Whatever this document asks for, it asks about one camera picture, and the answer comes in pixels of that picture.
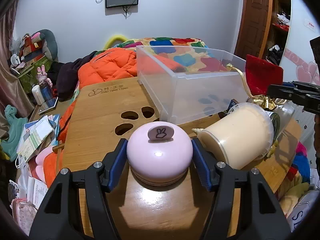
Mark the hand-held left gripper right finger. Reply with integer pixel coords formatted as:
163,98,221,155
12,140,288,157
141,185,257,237
191,137,292,240

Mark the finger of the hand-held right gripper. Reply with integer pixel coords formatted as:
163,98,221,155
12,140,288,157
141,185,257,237
286,80,320,92
267,84,320,113

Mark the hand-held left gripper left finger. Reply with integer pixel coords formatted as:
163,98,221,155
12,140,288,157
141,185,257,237
29,138,128,240

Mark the gold foil ornament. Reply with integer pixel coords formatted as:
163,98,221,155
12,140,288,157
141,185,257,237
251,94,287,109

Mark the red velvet pouch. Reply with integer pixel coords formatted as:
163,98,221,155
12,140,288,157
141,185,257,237
226,54,284,97

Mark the green glass jar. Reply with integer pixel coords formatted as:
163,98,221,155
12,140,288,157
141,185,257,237
265,101,296,145

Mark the pink round rabbit box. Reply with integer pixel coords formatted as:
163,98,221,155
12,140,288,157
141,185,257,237
126,121,193,187

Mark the cream-filled clear plastic jar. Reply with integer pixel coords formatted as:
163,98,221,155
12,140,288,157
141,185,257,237
197,102,274,170

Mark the clear plastic storage bin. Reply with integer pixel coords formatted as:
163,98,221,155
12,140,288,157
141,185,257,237
136,45,253,125

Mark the wooden desktop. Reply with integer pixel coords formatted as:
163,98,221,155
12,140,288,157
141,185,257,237
56,81,303,240

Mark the white panel with pink hearts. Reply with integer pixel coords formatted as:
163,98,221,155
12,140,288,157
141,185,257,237
277,0,320,90

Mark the black bag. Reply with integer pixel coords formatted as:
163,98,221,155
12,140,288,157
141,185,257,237
266,45,285,66

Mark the wooden open shelf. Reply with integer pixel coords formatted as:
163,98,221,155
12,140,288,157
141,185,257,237
259,0,292,67

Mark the white plastic bag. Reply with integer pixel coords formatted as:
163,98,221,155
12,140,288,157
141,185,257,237
277,12,291,26

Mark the pink plush toy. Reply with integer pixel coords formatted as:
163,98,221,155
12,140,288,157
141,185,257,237
28,145,63,182

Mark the pink blue fleece bedding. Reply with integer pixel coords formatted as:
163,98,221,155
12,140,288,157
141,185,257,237
276,141,312,201

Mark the brown wooden door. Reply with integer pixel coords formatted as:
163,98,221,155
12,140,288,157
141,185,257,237
234,0,273,55

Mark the pile of paper booklets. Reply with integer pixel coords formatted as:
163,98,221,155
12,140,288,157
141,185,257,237
17,114,61,162

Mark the smartphone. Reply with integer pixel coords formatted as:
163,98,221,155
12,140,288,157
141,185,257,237
38,97,59,115

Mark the orange down jacket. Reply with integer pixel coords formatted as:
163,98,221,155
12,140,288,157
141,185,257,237
42,49,187,189

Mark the dark purple clothing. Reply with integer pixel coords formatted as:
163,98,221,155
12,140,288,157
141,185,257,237
47,51,98,102

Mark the pink floral pouch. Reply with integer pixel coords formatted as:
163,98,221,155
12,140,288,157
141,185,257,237
10,197,38,233

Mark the white power bank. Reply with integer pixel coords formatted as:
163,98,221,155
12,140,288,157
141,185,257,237
32,84,44,105

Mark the pink rabbit water bottle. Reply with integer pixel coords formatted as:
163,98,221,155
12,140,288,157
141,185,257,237
37,65,54,102

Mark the teal dinosaur plush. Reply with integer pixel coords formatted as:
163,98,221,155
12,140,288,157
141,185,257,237
0,104,28,162

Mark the green patterned box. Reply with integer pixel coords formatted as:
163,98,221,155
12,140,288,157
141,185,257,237
18,56,52,92

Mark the yellow curved tube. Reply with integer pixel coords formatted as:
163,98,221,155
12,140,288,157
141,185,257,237
104,34,128,49

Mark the colourful patchwork blanket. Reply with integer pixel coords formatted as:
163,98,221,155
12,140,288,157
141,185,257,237
116,37,240,74

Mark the brown curtain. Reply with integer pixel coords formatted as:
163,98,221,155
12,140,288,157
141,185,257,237
0,0,34,120

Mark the grey green cushion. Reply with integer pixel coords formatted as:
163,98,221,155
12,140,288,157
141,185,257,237
37,29,58,61

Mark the patchwork fabric bag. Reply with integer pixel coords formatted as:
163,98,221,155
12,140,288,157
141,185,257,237
18,32,46,61

